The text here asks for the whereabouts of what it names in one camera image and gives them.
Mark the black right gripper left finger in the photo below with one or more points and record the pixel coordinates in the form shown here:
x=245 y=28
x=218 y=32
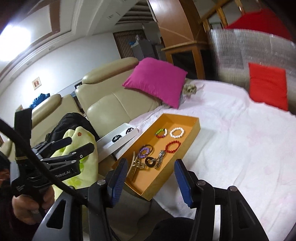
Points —
x=115 y=181

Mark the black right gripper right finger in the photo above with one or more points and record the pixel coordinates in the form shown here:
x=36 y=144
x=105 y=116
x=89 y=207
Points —
x=187 y=183

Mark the black ring accessory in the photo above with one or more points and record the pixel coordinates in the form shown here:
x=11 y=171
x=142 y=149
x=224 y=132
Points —
x=150 y=162

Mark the white jewelry box lid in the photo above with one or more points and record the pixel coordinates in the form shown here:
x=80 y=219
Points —
x=115 y=140

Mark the person left hand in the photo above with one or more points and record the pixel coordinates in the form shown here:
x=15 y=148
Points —
x=24 y=206

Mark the orange cardboard box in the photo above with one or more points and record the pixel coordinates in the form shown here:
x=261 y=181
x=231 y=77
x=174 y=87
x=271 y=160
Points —
x=170 y=136

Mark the black bag on sofa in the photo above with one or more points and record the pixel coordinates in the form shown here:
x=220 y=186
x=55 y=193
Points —
x=70 y=121

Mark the beige leather sofa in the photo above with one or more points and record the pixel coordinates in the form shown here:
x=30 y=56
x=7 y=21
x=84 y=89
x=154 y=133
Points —
x=102 y=97

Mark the floral scrunchie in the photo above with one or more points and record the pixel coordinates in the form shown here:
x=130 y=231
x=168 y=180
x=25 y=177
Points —
x=189 y=89

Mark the magenta cushion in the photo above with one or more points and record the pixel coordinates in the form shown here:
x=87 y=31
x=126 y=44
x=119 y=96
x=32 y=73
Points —
x=158 y=78

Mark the red cushion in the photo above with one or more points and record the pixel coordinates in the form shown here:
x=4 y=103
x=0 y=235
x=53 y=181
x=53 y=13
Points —
x=268 y=84

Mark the wooden pillar cabinet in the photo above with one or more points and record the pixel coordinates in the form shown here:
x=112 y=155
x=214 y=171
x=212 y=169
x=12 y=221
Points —
x=178 y=22

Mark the silver foil insulation panel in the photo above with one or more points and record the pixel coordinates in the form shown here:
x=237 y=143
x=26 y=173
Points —
x=235 y=49

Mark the wooden stair railing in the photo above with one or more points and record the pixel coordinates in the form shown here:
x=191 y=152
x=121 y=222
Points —
x=218 y=9

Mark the red blanket on railing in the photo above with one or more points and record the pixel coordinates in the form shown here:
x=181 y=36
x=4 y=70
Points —
x=263 y=20

